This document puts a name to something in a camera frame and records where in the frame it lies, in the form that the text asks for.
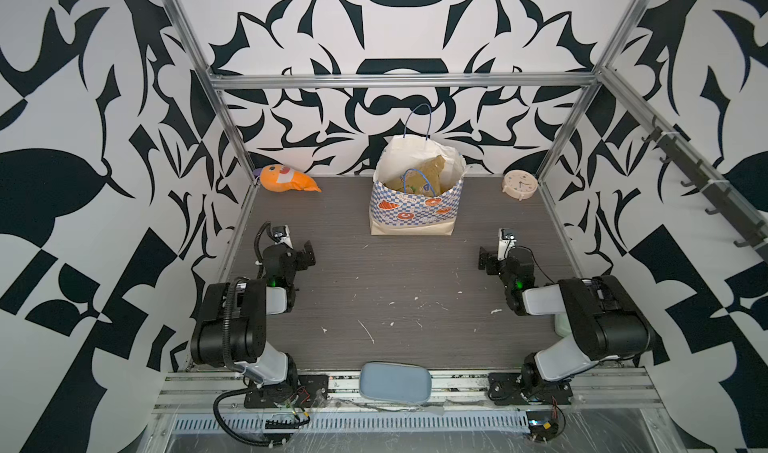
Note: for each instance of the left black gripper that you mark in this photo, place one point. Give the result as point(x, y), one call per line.
point(303, 255)

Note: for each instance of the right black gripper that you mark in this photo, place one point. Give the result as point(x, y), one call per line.
point(489, 261)

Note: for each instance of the blue checkered paper bag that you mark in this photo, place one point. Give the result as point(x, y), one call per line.
point(392, 213)

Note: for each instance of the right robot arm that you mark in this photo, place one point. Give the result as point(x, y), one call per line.
point(605, 323)

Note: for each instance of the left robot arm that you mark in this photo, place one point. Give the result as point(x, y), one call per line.
point(231, 324)

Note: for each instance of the beige alarm clock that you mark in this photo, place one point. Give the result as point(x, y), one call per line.
point(519, 185)

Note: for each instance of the orange plush toy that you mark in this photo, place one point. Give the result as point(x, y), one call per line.
point(279, 178)

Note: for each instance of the light green container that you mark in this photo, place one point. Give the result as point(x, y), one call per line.
point(562, 325)

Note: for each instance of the small circuit board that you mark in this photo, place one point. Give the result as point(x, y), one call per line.
point(546, 426)

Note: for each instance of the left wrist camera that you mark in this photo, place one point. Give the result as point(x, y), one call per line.
point(281, 235)

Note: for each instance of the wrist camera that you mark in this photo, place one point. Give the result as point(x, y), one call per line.
point(281, 235)
point(506, 241)

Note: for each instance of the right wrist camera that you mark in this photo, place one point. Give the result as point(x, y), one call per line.
point(506, 241)

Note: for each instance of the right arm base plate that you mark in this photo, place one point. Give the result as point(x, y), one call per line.
point(505, 389)

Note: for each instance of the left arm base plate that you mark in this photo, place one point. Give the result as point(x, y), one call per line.
point(303, 391)

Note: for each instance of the white cable duct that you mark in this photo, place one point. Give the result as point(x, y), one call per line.
point(383, 422)

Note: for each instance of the black hook rail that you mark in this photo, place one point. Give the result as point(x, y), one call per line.
point(701, 177)

